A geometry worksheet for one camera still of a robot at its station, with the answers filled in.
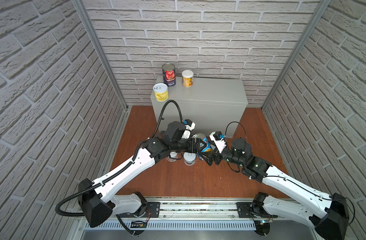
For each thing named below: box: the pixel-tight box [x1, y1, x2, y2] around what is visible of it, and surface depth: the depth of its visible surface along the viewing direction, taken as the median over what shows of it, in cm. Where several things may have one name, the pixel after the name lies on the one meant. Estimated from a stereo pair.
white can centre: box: [183, 152, 197, 166], surface depth 89 cm
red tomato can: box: [161, 63, 176, 87], surface depth 79 cm
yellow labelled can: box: [153, 83, 169, 102], surface depth 75 cm
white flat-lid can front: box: [181, 69, 194, 88], surface depth 81 cm
